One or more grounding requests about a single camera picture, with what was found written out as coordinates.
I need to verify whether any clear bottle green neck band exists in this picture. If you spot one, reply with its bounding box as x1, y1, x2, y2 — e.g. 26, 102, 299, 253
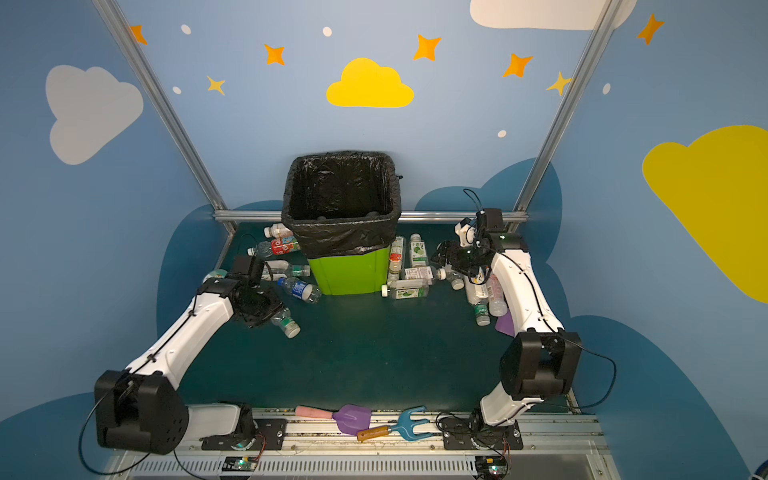
270, 308, 301, 339

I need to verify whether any blue cap clear water bottle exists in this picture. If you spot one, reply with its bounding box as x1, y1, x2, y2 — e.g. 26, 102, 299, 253
277, 277, 322, 304

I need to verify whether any slim red cap bottle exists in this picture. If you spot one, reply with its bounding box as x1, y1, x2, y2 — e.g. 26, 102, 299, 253
486, 274, 508, 317

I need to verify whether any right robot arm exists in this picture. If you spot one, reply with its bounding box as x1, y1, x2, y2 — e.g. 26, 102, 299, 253
431, 233, 582, 427

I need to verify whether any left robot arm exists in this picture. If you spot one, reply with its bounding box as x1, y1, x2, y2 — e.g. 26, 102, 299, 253
94, 278, 284, 455

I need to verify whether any green bin with black liner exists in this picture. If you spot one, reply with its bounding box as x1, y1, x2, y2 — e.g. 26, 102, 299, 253
281, 150, 402, 296

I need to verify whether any white label bottle far right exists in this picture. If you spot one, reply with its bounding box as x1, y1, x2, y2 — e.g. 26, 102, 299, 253
446, 271, 464, 291

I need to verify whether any clear flat white label bottle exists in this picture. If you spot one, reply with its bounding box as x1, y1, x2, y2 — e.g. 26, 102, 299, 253
262, 260, 311, 281

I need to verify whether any round tin with printed lid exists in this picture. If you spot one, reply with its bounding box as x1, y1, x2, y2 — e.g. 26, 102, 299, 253
202, 269, 228, 283

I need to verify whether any purple text label bottle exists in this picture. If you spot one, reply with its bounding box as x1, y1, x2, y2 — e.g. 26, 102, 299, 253
403, 266, 447, 284

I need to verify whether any rear aluminium crossbar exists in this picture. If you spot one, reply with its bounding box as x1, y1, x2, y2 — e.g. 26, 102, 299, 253
213, 210, 528, 223

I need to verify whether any red green label bottle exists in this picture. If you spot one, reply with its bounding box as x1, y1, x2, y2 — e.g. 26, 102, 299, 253
247, 236, 301, 259

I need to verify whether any white orange milk tea bottle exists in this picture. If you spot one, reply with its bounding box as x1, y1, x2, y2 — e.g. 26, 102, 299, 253
263, 223, 293, 239

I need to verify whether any tall red white label bottle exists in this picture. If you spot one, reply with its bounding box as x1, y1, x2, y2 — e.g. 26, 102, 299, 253
387, 236, 405, 284

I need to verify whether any clear square bottle white cap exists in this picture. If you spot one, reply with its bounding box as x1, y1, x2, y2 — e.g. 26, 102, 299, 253
381, 279, 429, 300

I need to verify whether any left circuit board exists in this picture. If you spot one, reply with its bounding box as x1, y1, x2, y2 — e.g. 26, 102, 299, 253
222, 456, 260, 473

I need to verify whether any circuit board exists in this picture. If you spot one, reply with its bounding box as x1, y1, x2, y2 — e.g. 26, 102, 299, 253
474, 456, 508, 480
222, 456, 260, 473

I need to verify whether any right circuit board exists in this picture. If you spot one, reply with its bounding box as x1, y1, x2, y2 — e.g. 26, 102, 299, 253
474, 456, 508, 480

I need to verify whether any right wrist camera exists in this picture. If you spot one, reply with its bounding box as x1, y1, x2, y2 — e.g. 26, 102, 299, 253
455, 208, 506, 247

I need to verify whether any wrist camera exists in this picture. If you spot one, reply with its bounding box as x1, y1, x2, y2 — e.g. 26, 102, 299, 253
228, 255, 265, 286
455, 208, 506, 247

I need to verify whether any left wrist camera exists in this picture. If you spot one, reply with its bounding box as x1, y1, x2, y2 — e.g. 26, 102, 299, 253
228, 255, 265, 286

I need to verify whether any purple spatula pink handle right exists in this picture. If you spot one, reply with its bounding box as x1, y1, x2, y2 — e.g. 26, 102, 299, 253
495, 311, 516, 337

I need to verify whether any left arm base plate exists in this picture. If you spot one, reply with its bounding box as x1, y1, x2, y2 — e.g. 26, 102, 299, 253
201, 418, 287, 453

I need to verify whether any purple shovel pink handle front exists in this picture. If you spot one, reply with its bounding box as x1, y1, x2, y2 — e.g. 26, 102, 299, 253
295, 404, 372, 436

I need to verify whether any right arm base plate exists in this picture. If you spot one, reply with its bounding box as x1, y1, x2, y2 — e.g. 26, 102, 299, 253
435, 415, 524, 452

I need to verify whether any blue fork rake wooden handle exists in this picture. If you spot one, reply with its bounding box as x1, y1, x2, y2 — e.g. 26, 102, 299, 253
356, 406, 431, 442

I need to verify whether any left aluminium frame post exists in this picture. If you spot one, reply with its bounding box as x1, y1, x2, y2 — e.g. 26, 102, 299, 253
92, 0, 228, 212

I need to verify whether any aluminium frame post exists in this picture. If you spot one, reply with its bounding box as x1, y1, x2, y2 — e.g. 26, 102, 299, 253
92, 0, 228, 212
506, 0, 635, 233

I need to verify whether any right aluminium frame post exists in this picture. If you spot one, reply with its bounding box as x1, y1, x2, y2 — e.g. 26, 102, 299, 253
506, 0, 635, 233

